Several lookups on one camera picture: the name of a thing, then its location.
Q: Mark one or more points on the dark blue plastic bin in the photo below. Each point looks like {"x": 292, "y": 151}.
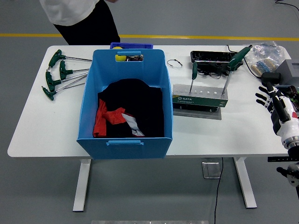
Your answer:
{"x": 133, "y": 45}

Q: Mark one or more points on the grey device box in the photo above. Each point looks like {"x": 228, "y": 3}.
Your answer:
{"x": 289, "y": 70}

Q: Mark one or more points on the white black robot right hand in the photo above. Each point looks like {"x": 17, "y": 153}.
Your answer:
{"x": 288, "y": 126}

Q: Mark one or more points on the green grey wrench holder stand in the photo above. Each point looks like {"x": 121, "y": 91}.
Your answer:
{"x": 198, "y": 101}

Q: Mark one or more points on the black red cloth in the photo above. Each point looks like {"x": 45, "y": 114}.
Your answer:
{"x": 140, "y": 105}

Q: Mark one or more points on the white table leg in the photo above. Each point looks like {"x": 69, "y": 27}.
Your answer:
{"x": 245, "y": 184}
{"x": 81, "y": 186}

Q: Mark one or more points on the black power adapter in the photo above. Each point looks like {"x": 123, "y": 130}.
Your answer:
{"x": 271, "y": 78}

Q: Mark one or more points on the metal floor plate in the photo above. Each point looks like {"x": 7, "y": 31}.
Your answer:
{"x": 210, "y": 170}

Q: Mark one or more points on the light blue plastic box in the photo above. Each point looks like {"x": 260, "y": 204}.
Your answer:
{"x": 126, "y": 149}

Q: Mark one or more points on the tan strip of resistors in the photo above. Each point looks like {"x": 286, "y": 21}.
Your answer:
{"x": 264, "y": 66}

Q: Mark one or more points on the silver black metal part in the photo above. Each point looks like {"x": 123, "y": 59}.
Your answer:
{"x": 135, "y": 58}

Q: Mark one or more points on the yellow ball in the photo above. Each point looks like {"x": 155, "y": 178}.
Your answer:
{"x": 121, "y": 58}

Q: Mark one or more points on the person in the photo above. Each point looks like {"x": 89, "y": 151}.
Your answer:
{"x": 70, "y": 11}

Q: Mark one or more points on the pale blue tray of components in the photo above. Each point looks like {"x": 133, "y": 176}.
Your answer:
{"x": 293, "y": 91}

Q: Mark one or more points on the black plastic tray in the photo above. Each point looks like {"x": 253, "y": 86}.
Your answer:
{"x": 210, "y": 57}

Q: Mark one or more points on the black table control panel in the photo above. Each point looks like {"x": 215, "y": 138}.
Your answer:
{"x": 278, "y": 159}

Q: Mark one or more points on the clear plastic bag of parts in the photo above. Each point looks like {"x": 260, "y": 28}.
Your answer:
{"x": 268, "y": 51}

